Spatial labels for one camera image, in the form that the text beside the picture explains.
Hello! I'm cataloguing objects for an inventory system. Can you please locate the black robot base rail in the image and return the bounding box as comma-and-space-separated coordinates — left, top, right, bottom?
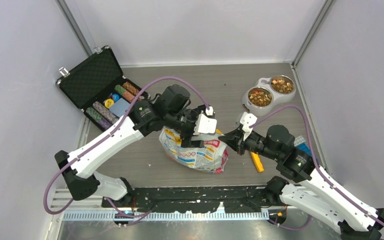
113, 185, 289, 214

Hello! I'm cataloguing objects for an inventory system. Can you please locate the green purple chip row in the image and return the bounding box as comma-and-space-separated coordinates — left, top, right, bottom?
85, 107, 112, 131

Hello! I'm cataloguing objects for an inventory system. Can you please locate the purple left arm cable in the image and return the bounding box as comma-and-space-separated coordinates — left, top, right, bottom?
42, 76, 211, 216

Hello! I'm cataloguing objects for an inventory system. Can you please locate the blue playing card deck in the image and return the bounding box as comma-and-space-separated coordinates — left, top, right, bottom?
109, 98, 130, 119

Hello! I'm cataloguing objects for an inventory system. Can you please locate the white double pet bowl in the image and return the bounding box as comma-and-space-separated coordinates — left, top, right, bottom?
241, 75, 297, 117

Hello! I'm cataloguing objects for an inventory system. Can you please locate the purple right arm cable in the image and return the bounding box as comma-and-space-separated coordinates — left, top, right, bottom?
249, 104, 384, 240

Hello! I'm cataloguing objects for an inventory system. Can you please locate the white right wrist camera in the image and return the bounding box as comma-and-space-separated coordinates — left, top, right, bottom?
235, 111, 258, 141

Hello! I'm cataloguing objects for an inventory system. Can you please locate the pet food kibble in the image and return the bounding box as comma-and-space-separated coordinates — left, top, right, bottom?
245, 75, 296, 108

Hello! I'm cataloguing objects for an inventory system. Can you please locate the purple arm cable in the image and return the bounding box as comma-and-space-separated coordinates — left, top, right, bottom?
42, 76, 211, 216
249, 104, 384, 240

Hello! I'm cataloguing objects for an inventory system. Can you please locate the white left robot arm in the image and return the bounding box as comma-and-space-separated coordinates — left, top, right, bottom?
55, 84, 214, 207

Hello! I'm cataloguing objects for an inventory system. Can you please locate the yellow dealer button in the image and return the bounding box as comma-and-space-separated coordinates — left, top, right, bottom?
103, 98, 115, 109

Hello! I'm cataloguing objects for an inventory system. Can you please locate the red green chip row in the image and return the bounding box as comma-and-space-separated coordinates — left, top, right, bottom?
114, 84, 135, 103

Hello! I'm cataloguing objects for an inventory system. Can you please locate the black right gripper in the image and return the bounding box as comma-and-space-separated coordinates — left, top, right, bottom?
219, 124, 282, 161

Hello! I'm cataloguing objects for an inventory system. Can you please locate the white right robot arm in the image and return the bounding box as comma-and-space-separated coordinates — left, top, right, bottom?
219, 125, 384, 240

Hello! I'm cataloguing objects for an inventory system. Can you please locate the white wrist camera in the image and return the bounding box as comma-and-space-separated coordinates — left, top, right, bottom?
193, 106, 217, 136
235, 111, 258, 141

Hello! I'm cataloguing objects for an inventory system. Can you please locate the yellow plastic scoop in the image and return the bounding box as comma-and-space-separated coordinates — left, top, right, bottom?
250, 152, 265, 173

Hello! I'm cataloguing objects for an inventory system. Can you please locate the blue lego brick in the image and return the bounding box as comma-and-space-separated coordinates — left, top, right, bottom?
294, 142, 313, 157

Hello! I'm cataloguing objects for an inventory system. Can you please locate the cat food bag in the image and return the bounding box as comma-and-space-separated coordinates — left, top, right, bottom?
158, 127, 229, 174

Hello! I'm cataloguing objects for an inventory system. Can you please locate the light grey lego brick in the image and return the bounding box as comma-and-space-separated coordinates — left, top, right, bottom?
294, 135, 306, 146

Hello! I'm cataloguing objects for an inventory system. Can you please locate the black poker chip case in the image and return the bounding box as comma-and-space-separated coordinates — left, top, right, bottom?
56, 45, 142, 132

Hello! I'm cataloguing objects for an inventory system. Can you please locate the orange black chip row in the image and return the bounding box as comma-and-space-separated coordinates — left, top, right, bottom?
122, 82, 140, 96

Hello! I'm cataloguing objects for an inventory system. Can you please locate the blue dealer button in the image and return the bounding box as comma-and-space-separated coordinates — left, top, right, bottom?
111, 93, 120, 102

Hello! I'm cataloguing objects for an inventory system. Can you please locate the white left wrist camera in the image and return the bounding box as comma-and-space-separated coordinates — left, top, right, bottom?
193, 106, 217, 136

